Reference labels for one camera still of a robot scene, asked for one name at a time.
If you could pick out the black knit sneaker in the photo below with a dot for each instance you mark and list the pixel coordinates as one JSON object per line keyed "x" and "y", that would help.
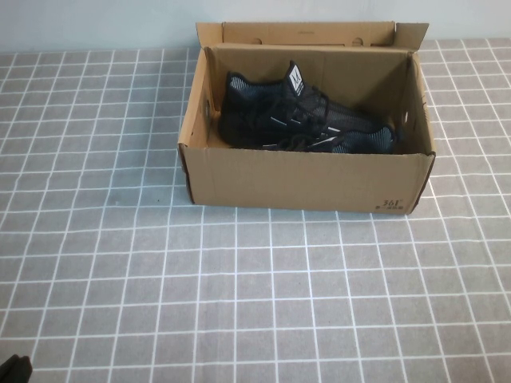
{"x": 367, "y": 139}

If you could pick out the brown cardboard shoe box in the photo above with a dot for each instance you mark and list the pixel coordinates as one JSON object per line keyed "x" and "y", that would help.
{"x": 303, "y": 179}

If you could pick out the grey checked tablecloth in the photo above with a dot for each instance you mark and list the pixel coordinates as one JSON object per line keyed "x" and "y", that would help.
{"x": 199, "y": 299}

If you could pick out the black sneaker with upright tongue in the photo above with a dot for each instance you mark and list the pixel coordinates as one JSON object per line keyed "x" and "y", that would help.
{"x": 255, "y": 111}

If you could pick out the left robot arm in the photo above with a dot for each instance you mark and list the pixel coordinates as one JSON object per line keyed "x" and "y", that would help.
{"x": 14, "y": 369}

